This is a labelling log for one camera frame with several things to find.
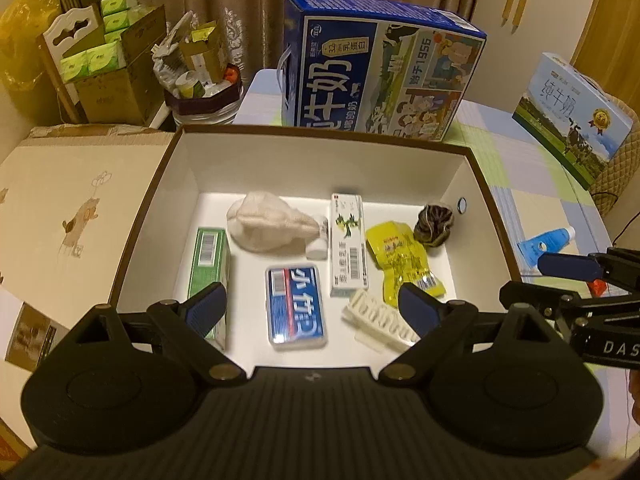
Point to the blue hand cream tube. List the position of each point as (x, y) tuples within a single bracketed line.
[(550, 242)]

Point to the brown cardboard storage box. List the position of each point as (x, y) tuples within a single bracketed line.
[(325, 185)]

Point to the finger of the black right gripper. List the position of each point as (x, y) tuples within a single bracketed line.
[(616, 267), (554, 303)]

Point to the large blue milk carton box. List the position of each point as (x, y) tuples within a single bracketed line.
[(375, 66)]

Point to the brown hair scrunchie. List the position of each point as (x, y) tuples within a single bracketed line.
[(434, 225)]

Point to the checkered bed sheet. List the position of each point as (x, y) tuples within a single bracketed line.
[(531, 190)]

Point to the white sock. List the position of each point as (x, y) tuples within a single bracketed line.
[(263, 222)]

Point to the white plastic hair clip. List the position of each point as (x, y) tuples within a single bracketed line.
[(378, 325)]

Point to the white ointment box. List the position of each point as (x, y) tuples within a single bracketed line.
[(348, 251)]

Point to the green medicine box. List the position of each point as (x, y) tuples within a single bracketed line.
[(211, 263)]

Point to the blue white card case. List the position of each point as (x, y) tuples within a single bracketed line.
[(295, 317)]

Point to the yellow plastic bag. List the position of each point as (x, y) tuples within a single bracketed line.
[(22, 23)]

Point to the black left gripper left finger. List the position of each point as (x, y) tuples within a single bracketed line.
[(185, 325)]

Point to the cardboard box with green tissues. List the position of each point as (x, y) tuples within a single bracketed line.
[(99, 60)]

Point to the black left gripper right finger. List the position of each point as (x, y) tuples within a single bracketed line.
[(442, 328)]

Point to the red packet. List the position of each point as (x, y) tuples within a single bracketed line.
[(597, 288)]

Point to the trash bin with rubbish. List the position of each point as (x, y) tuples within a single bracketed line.
[(201, 86)]

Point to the yellow snack packet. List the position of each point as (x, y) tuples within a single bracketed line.
[(402, 259)]

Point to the light blue milk gift box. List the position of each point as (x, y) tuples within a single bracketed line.
[(572, 119)]

